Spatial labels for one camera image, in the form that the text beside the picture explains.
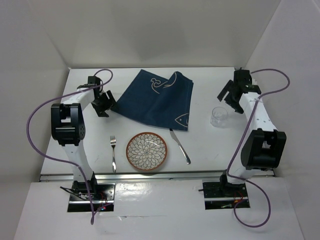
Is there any blue whale placemat cloth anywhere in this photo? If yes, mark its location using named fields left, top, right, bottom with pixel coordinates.
left=112, top=69, right=194, bottom=131

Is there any floral patterned plate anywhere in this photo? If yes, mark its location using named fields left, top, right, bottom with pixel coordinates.
left=125, top=132, right=168, bottom=171

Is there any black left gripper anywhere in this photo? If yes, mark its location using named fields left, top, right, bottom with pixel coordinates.
left=90, top=90, right=118, bottom=118

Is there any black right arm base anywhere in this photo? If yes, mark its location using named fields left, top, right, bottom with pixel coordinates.
left=198, top=175, right=251, bottom=210

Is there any silver table knife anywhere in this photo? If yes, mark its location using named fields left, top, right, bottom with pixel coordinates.
left=169, top=128, right=191, bottom=165

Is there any silver fork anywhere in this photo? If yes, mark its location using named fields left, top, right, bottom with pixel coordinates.
left=110, top=135, right=117, bottom=174

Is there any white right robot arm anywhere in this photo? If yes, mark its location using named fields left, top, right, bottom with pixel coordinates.
left=217, top=69, right=287, bottom=196

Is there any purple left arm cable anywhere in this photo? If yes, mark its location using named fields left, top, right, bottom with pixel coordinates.
left=25, top=69, right=114, bottom=225

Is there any clear drinking glass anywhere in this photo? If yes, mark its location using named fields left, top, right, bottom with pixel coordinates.
left=210, top=106, right=229, bottom=128

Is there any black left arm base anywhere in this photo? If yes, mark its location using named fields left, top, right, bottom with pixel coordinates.
left=60, top=183, right=116, bottom=213

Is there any aluminium table frame rail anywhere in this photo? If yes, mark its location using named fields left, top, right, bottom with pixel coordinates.
left=39, top=66, right=276, bottom=182

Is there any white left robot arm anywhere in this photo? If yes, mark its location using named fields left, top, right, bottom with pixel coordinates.
left=50, top=76, right=116, bottom=200

